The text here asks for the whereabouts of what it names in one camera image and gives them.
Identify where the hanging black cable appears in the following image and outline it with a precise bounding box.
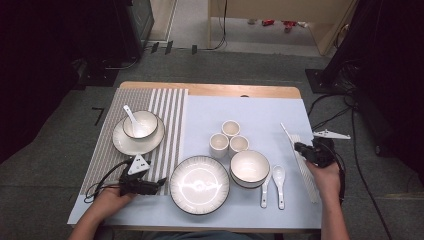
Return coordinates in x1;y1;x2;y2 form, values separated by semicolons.
213;0;229;52

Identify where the person's right hand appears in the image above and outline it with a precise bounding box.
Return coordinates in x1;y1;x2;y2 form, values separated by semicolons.
305;161;342;202

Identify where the right hand-held gripper cable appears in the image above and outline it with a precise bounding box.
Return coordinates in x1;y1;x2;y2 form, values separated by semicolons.
328;146;347;205

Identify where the white bowl with dark rim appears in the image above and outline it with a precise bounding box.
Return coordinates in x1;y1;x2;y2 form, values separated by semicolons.
229;149;271;186
230;173;269;190
122;110;159;140

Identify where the person's left hand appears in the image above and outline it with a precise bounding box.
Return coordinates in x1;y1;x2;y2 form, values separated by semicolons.
89;189;136;222

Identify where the hand-held gripper cable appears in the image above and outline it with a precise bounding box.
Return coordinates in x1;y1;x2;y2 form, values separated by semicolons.
328;146;347;205
83;159;133;204

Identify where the single white chopstick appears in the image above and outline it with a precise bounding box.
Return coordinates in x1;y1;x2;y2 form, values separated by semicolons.
279;122;299;148

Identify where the pale blue table sheet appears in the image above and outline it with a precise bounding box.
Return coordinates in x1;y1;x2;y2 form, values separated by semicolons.
67;94;334;231

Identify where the white ceramic spoon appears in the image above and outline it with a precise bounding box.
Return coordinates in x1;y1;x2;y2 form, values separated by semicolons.
259;171;273;209
272;164;287;211
122;104;145;136

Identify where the white ceramic cup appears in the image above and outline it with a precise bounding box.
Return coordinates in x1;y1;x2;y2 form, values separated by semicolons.
228;134;250;158
209;132;230;159
221;119;242;138

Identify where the left hand-held gripper cable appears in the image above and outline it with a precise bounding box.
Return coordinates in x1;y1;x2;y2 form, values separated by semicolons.
83;159;133;204

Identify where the black stand base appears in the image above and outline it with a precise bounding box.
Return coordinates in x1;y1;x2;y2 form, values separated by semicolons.
78;59;118;88
304;68;338;94

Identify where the person's clothing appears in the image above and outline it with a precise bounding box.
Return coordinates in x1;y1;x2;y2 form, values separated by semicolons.
96;226;279;240

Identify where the row of white chopsticks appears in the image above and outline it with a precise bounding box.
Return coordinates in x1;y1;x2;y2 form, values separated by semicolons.
288;133;319;204

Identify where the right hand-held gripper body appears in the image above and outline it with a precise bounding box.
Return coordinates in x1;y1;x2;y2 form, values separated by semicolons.
308;129;352;168

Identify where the white plate with dark rim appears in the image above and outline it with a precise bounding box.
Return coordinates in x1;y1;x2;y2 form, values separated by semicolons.
169;155;231;216
112;111;166;157

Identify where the dark cabinet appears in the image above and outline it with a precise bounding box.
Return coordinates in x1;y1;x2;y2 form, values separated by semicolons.
114;0;155;61

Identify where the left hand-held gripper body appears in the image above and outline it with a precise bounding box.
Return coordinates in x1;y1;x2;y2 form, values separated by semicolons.
118;153;158;198

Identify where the striped woven placemat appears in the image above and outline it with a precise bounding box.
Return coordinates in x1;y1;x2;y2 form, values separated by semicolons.
79;88;189;197

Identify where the long black floor cable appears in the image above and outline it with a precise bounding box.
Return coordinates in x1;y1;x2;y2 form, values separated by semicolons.
349;99;394;240

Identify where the dark curtain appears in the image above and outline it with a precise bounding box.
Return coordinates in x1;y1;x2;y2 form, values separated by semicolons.
0;0;131;163
324;0;424;174

